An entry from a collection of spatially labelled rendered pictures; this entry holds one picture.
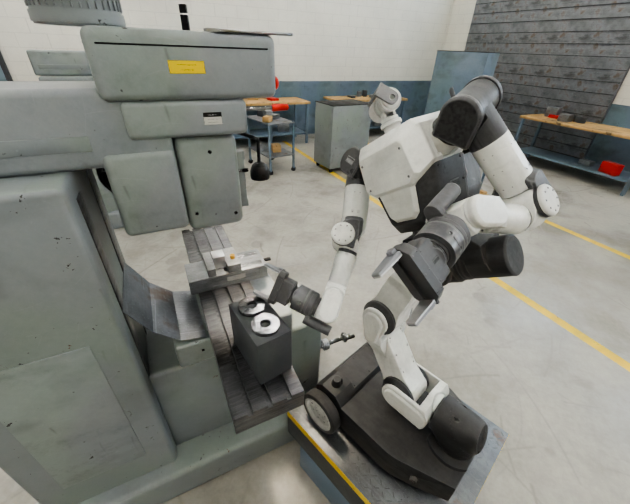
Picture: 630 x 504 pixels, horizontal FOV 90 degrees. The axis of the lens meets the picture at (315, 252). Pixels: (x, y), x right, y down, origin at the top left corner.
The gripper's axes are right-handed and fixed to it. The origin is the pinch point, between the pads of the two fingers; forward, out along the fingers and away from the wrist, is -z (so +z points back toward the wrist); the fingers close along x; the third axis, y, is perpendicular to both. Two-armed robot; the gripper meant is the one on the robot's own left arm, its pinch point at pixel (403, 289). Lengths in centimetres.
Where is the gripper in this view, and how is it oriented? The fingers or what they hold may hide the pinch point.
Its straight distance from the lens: 56.2
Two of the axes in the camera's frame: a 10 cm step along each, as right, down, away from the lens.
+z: 6.4, -5.8, 4.9
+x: -6.0, -7.9, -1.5
